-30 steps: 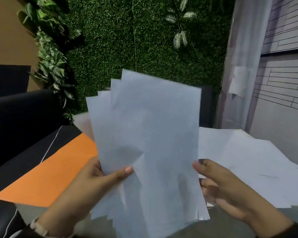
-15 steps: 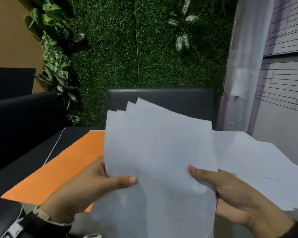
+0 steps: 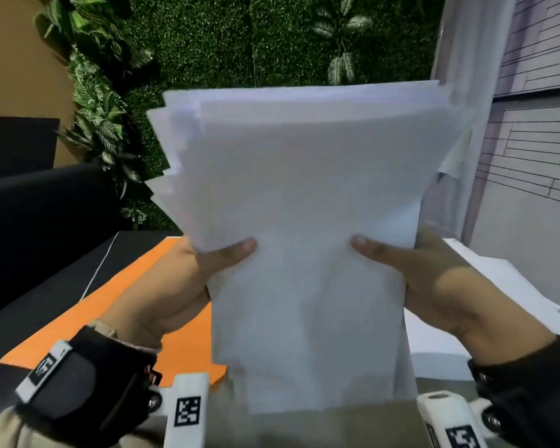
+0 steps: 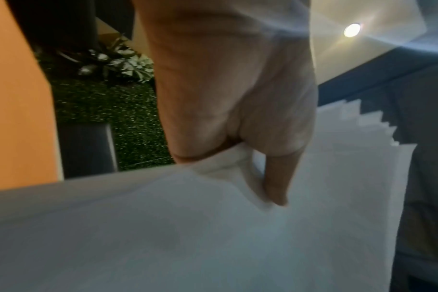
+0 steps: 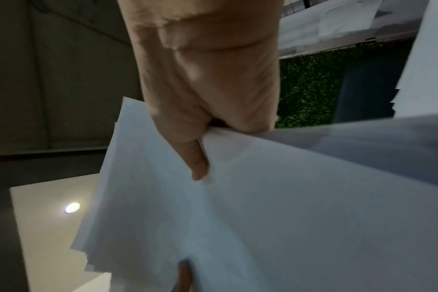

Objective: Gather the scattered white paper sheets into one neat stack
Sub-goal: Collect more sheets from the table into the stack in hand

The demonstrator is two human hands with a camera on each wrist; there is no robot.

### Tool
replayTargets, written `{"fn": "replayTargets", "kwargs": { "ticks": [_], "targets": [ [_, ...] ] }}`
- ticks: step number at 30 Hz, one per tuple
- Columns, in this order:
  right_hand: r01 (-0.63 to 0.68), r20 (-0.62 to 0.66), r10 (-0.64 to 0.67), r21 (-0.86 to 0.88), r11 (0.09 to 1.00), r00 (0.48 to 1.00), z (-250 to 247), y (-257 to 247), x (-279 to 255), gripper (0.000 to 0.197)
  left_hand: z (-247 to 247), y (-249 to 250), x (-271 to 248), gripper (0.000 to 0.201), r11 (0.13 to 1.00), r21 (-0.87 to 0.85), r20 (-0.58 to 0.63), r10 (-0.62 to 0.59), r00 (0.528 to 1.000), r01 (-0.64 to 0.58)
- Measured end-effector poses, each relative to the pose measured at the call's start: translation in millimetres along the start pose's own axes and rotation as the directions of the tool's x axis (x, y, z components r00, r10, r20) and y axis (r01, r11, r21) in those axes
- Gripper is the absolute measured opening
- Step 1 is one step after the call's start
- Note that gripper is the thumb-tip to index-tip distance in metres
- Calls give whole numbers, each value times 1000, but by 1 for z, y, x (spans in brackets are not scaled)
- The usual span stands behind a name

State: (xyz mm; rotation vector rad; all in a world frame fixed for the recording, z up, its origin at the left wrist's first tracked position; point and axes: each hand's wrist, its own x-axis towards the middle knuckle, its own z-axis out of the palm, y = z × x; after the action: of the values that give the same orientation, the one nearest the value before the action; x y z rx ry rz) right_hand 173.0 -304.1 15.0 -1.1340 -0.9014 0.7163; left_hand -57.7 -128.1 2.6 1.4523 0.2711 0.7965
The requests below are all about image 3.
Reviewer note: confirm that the person's left hand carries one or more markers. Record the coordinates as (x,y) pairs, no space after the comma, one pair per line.
(158,298)

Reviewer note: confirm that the white paper note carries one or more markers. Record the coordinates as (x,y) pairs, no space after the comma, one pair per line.
(457,158)

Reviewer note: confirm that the white sheets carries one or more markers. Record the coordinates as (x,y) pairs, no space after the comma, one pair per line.
(504,284)

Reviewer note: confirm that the white sheer curtain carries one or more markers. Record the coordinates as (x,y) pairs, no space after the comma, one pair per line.
(476,51)

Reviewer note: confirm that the artificial fern plant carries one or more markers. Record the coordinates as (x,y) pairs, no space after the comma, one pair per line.
(98,111)

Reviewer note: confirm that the hanging striped fern leaves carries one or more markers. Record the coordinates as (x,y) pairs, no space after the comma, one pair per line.
(340,65)

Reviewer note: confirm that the black leather sofa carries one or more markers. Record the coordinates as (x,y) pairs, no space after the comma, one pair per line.
(37,219)

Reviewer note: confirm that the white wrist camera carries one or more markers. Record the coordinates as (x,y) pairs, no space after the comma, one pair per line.
(186,410)
(452,424)

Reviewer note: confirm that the person's right hand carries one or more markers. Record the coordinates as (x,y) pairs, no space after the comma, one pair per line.
(466,303)

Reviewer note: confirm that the black sofa backrest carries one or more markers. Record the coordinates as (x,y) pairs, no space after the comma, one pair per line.
(14,144)

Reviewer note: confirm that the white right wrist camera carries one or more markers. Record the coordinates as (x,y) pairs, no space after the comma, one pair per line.
(452,424)

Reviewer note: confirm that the gathered white paper bundle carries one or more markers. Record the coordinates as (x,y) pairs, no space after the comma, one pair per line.
(308,205)

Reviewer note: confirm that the artificial green hedge panel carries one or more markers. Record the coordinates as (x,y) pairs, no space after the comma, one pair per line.
(238,41)

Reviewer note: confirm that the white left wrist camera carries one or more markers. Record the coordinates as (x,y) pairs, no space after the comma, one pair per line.
(186,410)

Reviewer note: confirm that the orange folder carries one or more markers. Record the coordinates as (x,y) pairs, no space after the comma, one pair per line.
(74,331)

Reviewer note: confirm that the person's left forearm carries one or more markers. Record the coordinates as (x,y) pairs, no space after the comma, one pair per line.
(0,429)

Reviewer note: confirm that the person's right forearm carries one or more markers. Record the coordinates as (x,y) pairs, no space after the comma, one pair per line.
(555,415)

